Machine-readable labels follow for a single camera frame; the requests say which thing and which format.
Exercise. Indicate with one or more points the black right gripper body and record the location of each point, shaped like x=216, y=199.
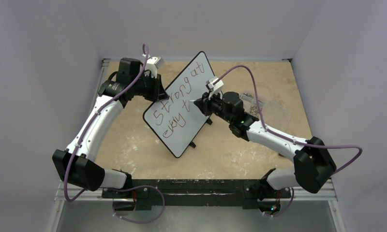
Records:
x=205, y=106

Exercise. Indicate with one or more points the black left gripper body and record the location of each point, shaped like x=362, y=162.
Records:
x=147, y=87

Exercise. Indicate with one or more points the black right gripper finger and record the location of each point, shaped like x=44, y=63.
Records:
x=202, y=109
x=201, y=101

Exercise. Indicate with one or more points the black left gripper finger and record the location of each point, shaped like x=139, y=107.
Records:
x=160, y=95
x=158, y=82

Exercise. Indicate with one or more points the white whiteboard black frame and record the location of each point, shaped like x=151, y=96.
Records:
x=176, y=121

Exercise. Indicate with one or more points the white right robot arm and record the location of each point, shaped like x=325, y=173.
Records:
x=313, y=164

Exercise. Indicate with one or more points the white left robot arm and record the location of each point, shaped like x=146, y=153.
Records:
x=76, y=163

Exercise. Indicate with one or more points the clear plastic screw box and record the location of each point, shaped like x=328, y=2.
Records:
x=273, y=113

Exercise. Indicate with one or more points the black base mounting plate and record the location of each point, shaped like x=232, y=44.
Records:
x=244, y=193

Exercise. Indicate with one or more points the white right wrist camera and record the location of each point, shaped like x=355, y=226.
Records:
x=214, y=86

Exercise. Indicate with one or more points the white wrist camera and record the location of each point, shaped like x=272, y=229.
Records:
x=153, y=64
x=214, y=86

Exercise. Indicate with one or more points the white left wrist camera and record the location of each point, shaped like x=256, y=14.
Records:
x=153, y=64

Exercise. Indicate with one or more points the aluminium extrusion rail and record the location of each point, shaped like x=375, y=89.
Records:
x=326, y=193

